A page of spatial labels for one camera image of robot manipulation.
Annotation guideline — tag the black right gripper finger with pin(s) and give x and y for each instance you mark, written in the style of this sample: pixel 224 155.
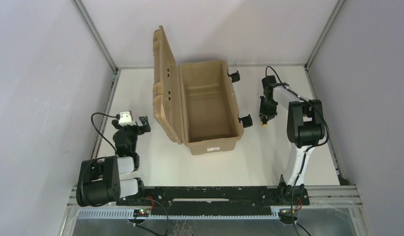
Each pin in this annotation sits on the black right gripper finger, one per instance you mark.
pixel 271 115
pixel 262 115

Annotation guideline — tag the tan plastic toolbox bin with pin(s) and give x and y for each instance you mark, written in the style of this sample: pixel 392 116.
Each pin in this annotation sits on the tan plastic toolbox bin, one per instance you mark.
pixel 194 103

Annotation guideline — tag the black toolbox latch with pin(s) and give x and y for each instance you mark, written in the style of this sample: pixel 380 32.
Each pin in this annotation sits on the black toolbox latch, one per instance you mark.
pixel 235 77
pixel 246 121

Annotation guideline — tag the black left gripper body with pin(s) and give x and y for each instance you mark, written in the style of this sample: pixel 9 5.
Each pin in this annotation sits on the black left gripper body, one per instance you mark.
pixel 136 128

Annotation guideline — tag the black near toolbox latch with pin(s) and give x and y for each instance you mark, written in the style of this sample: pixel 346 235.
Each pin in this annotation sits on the black near toolbox latch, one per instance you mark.
pixel 246 121

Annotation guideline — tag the grey slotted cable duct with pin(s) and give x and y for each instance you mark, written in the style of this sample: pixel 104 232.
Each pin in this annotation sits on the grey slotted cable duct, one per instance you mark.
pixel 106 213

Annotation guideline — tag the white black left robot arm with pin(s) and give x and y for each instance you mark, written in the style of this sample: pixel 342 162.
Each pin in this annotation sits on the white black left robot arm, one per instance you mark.
pixel 99 180

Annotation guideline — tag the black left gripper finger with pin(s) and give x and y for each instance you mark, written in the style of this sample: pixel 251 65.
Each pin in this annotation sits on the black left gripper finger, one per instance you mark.
pixel 115 123
pixel 145 127

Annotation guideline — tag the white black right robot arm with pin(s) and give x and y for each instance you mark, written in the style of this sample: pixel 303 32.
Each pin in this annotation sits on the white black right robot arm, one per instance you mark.
pixel 305 129

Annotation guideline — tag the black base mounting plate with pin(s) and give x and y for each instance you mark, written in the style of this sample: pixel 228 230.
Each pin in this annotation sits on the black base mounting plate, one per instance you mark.
pixel 212 200

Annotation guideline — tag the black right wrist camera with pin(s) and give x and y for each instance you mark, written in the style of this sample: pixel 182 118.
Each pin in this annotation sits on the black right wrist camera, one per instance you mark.
pixel 268 80

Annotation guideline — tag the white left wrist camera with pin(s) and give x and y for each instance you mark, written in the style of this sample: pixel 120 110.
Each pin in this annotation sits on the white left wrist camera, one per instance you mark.
pixel 125 118

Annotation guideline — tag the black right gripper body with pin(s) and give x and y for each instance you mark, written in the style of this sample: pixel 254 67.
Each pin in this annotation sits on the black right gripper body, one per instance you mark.
pixel 267 108

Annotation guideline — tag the black far toolbox latch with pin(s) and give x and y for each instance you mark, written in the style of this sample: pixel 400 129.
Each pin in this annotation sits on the black far toolbox latch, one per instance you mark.
pixel 235 77

